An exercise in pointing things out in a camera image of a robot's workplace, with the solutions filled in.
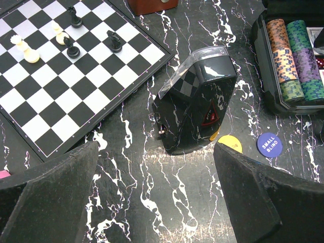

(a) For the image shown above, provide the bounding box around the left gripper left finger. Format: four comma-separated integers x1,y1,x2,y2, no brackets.
1,141,99,242

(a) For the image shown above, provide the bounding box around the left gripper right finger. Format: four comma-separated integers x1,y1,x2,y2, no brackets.
214,143,323,242

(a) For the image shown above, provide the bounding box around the blue small blind button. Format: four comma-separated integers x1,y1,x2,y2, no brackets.
257,133,283,158

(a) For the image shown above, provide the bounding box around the red playing card deck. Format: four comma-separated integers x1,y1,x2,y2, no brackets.
319,69,324,83

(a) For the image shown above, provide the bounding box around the red die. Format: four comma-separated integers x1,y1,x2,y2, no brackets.
315,56,324,69

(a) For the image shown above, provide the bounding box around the pink metronome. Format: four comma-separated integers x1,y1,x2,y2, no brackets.
0,170,11,179

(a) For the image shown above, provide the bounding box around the yellow big blind button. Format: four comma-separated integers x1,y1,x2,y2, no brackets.
218,135,242,153

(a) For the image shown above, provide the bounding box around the leftmost poker chip row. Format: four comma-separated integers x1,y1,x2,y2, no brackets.
266,19,304,102

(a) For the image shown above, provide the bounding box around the green purple chip row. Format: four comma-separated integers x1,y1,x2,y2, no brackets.
287,20,323,101

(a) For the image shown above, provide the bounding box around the black white chessboard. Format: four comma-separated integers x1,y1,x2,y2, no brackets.
1,1,173,161

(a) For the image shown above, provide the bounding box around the white chess piece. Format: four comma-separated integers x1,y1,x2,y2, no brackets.
10,35,40,63
52,21,69,45

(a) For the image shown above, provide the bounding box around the black chess piece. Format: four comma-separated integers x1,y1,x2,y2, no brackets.
63,37,80,59
68,6,83,28
107,30,122,53

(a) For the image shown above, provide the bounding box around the black poker chip case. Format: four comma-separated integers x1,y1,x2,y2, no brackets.
251,1,323,116

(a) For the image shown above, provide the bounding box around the blue playing card deck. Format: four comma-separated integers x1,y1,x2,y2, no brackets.
306,27,323,47

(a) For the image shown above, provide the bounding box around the brown wooden metronome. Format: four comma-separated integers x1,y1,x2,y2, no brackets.
127,0,179,16

